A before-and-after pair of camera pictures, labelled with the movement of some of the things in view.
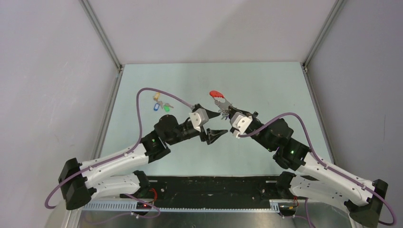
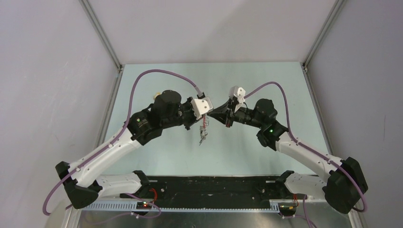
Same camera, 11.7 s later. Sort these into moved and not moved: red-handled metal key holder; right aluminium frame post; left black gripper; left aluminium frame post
Moved: red-handled metal key holder; left black gripper
Not moved: right aluminium frame post; left aluminium frame post
